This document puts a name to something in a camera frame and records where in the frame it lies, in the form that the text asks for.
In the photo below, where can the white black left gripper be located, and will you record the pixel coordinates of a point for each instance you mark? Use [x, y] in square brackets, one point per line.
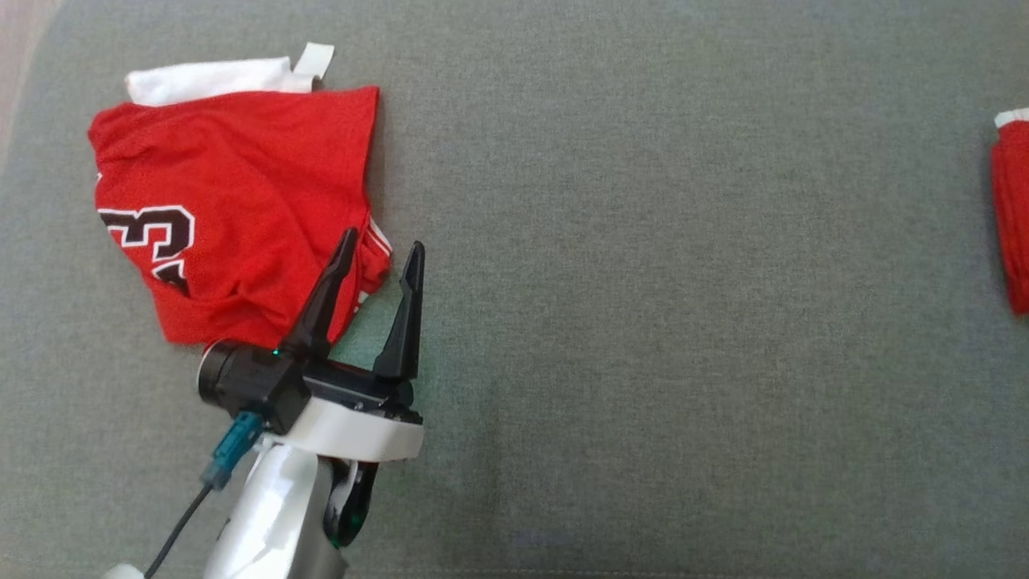
[354, 434]

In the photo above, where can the red number 23 basketball jersey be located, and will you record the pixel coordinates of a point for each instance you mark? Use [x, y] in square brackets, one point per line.
[233, 177]

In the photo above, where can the red shorts with white trim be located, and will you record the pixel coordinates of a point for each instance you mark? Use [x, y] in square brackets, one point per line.
[1014, 209]

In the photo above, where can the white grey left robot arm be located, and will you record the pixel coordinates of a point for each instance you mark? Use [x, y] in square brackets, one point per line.
[273, 515]

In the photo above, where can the large grey sofa seat cushion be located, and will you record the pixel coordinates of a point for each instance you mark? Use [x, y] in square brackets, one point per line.
[643, 322]

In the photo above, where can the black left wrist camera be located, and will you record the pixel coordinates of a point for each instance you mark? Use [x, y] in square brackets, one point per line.
[245, 378]

